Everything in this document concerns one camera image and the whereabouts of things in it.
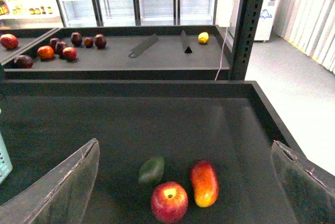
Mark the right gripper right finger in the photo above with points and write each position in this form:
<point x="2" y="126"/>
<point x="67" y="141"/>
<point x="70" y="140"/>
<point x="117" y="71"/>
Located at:
<point x="309" y="189"/>

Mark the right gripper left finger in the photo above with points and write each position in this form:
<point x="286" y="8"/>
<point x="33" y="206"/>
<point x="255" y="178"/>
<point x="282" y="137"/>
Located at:
<point x="60" y="196"/>

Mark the light teal plastic basket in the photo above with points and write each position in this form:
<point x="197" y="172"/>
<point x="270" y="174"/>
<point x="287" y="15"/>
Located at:
<point x="6" y="165"/>

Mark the red yellow apple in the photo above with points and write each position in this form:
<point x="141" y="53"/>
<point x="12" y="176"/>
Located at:
<point x="169" y="202"/>

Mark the dark red apple corner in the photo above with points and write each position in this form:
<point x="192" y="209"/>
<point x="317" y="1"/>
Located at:
<point x="23" y="62"/>

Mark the red apple front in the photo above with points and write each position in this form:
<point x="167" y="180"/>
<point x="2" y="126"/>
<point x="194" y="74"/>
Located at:
<point x="69" y="53"/>

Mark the dark plum apple middle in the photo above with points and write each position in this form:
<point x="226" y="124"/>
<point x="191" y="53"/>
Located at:
<point x="59" y="47"/>

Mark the dark plum apple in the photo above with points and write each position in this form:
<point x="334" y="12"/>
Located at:
<point x="59" y="47"/>
<point x="53" y="42"/>

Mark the dark plum apple left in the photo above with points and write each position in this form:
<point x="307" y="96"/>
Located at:
<point x="53" y="42"/>

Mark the small red apple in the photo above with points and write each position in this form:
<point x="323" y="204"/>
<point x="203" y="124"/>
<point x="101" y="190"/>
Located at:
<point x="88" y="42"/>

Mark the dark red apple rear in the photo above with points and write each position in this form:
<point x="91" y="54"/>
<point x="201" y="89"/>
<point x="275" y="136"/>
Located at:
<point x="76" y="39"/>

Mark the dark red apple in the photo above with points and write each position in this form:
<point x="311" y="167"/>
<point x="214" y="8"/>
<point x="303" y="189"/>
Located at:
<point x="76" y="39"/>
<point x="100" y="41"/>

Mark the dark red apple right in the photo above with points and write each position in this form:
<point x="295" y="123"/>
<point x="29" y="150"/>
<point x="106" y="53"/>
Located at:
<point x="100" y="41"/>

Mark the red apple left tray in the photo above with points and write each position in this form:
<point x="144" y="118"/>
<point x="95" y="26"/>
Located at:
<point x="9" y="41"/>

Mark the green avocado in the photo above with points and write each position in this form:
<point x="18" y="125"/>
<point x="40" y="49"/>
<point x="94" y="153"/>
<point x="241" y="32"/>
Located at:
<point x="151" y="171"/>

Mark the red orange mango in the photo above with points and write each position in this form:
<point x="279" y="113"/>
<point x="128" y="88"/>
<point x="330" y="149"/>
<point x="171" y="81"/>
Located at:
<point x="204" y="183"/>

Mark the near black display tray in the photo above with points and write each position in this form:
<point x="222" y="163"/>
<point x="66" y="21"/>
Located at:
<point x="231" y="124"/>

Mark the black display tray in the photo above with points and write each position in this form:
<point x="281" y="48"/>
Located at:
<point x="26" y="37"/>
<point x="165" y="60"/>
<point x="231" y="124"/>

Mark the orange red fruit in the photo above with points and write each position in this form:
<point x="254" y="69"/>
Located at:
<point x="45" y="53"/>

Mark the left black display tray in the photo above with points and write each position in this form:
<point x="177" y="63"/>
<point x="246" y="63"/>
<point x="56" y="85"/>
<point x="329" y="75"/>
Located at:
<point x="26" y="37"/>

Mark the black flat divider left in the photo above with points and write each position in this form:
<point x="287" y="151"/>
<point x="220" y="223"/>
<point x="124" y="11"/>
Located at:
<point x="143" y="46"/>

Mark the white chest freezer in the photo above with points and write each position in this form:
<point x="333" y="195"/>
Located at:
<point x="265" y="24"/>

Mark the far black display tray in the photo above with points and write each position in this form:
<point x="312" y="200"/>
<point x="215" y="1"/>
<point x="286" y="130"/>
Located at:
<point x="165" y="60"/>

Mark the yellow lemon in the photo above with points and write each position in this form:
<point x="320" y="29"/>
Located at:
<point x="203" y="38"/>

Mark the shelf with bottles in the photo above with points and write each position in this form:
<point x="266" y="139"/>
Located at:
<point x="30" y="14"/>

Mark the black triangular divider right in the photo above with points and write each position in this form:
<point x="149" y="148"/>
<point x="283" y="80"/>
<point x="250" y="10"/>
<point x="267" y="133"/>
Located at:
<point x="185" y="43"/>

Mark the black perforated metal post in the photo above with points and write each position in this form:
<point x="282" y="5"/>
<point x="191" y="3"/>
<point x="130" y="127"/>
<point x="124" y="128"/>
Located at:
<point x="246" y="25"/>

